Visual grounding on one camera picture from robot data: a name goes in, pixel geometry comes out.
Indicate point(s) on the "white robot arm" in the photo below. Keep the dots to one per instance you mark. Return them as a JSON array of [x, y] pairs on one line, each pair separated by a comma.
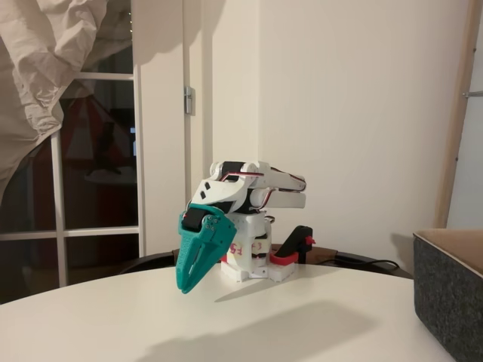
[[279, 188]]

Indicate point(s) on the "dark grey felt basket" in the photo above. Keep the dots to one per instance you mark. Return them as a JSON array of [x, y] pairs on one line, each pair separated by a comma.
[[445, 286]]

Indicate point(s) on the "white glazed door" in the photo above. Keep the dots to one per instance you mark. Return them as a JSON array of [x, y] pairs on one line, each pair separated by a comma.
[[139, 169]]

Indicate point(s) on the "black clamp red pad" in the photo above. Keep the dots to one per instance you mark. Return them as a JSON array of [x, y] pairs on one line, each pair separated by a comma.
[[296, 239]]

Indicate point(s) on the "metal door hinge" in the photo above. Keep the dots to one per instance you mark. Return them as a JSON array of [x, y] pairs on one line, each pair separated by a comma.
[[189, 99]]

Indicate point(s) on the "beige crumpled curtain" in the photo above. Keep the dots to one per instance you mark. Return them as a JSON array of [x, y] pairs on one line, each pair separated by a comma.
[[30, 56]]

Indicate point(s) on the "metal shelf pin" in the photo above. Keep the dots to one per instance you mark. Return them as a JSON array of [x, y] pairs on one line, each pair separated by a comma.
[[473, 94]]

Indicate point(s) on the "light wooden frame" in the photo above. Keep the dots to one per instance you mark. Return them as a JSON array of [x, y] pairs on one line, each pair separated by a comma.
[[458, 113]]

